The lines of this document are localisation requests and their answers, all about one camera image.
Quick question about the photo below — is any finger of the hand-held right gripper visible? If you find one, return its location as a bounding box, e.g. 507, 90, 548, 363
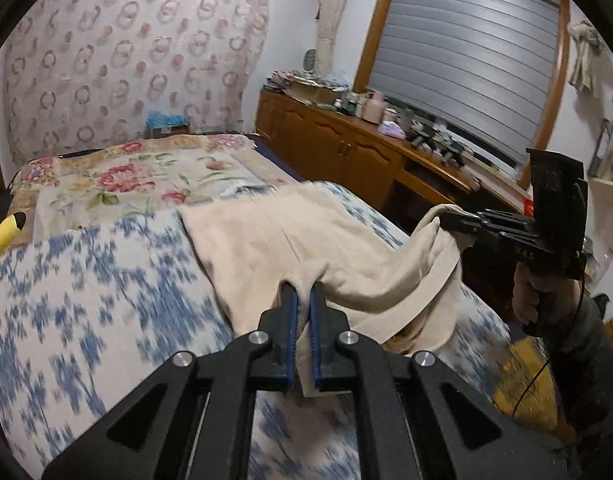
439, 205, 537, 235
453, 230, 537, 254

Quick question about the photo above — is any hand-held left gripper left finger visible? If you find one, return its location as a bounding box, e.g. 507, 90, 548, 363
41, 280, 300, 480

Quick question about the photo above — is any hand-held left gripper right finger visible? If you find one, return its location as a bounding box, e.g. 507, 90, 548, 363
309, 281, 569, 480

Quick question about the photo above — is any beige printed t-shirt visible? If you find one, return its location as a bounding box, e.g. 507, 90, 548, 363
179, 180, 464, 396

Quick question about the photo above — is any person's right forearm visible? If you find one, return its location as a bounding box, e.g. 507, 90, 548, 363
529, 280, 613, 466

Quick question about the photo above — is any person's right hand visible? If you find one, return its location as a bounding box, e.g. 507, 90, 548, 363
511, 260, 544, 325

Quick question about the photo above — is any dark desk gadgets pile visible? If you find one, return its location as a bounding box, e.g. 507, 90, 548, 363
406, 110, 482, 171

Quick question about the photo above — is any yellow bag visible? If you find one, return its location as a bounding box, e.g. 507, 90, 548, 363
491, 335, 559, 431

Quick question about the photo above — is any pink bottle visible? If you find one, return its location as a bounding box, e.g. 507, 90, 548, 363
363, 91, 385, 125

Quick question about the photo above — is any hanging white cloth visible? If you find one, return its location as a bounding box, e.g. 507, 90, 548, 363
566, 20, 604, 98

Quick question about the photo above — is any grey window blind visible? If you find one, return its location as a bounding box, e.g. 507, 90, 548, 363
369, 0, 562, 171

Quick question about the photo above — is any long wooden cabinet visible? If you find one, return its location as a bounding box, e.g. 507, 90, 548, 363
256, 87, 532, 271

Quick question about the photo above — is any row of cosmetic bottles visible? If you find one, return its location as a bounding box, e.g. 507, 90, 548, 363
333, 90, 367, 116

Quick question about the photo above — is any dark blue mattress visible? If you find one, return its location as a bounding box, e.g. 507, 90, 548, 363
244, 132, 312, 186

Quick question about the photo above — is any blue floral quilt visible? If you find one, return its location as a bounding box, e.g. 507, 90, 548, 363
0, 180, 512, 480

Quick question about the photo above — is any open cardboard box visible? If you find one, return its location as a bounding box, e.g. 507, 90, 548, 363
286, 82, 339, 106

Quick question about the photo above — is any pile of packets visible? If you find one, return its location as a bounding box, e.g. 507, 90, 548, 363
266, 67, 349, 92

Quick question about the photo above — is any floral plush blanket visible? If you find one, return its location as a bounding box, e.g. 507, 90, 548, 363
9, 132, 302, 256

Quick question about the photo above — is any fabric wrapped pipe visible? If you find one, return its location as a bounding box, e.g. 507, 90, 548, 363
313, 0, 354, 78

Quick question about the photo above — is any white wall shelf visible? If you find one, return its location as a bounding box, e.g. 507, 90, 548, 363
586, 90, 613, 196

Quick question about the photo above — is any wooden window frame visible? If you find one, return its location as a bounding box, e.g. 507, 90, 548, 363
353, 0, 572, 191

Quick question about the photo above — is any ring patterned sheer curtain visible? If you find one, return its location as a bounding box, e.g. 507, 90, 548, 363
0, 0, 272, 166

